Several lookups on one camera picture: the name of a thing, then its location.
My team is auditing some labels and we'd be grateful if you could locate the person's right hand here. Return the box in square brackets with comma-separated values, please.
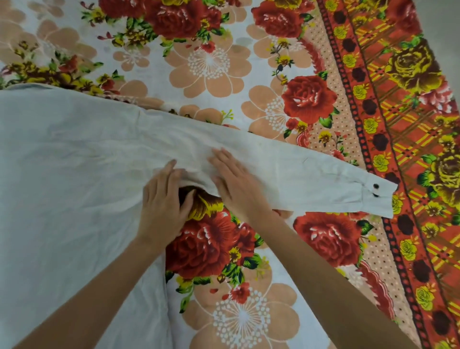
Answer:
[207, 147, 274, 225]

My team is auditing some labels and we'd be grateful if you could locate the person's left hand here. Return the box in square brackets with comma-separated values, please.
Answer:
[136, 159, 197, 250]

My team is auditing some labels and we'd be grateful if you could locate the white long-sleeved shirt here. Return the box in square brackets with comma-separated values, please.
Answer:
[0, 83, 399, 349]

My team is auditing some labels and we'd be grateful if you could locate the person's right forearm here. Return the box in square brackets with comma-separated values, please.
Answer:
[250, 210, 419, 349]

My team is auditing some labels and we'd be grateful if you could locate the person's left forearm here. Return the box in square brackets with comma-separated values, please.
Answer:
[14, 237, 169, 349]

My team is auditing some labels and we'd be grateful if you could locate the floral printed bedsheet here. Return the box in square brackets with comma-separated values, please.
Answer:
[0, 0, 460, 349]

